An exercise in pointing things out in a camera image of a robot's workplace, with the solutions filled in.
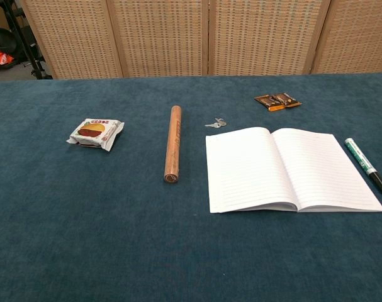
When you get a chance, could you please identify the white snack packet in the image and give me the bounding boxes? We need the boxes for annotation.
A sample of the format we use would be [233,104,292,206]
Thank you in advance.
[66,118,125,152]

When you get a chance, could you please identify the small silver keys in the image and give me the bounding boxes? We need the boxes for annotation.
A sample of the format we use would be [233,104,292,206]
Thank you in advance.
[205,117,228,128]

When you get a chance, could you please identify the green and black marker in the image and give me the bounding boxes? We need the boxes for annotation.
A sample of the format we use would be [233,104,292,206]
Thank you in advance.
[344,137,382,194]

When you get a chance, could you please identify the dark blue table cloth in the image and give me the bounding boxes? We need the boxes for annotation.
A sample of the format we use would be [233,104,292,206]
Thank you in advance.
[0,72,382,302]

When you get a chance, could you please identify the orange brown chocolate bar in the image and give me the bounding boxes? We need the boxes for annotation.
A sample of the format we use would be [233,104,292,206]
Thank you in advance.
[254,95,286,112]
[273,92,303,109]

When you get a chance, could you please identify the black tripod stand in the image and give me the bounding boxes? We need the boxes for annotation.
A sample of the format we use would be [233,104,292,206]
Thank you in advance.
[4,0,53,80]

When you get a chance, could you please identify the white lined notebook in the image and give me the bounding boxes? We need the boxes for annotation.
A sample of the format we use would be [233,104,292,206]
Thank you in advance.
[205,126,382,214]

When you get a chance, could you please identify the copper coloured tube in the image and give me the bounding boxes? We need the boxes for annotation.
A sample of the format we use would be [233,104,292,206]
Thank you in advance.
[163,105,183,184]

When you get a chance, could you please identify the orange and white bag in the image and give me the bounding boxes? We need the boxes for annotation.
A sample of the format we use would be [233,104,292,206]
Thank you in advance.
[0,46,15,67]

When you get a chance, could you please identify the woven rattan folding screen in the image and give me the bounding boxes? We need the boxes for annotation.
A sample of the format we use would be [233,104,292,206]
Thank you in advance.
[19,0,382,79]

